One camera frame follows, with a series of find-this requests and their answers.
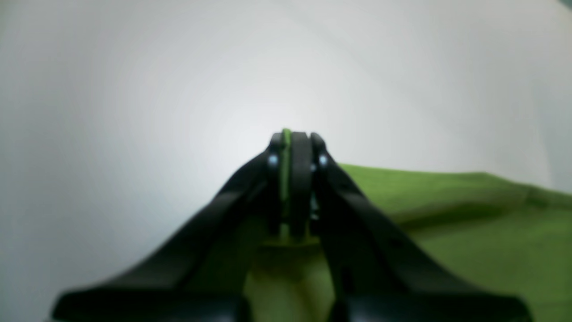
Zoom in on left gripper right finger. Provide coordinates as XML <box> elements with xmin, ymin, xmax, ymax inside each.
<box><xmin>290</xmin><ymin>132</ymin><xmax>532</xmax><ymax>322</ymax></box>

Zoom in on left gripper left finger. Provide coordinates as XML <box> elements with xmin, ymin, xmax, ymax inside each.
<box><xmin>51</xmin><ymin>132</ymin><xmax>286</xmax><ymax>322</ymax></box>

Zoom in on green T-shirt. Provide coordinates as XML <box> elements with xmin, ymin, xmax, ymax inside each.
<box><xmin>244</xmin><ymin>129</ymin><xmax>572</xmax><ymax>322</ymax></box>

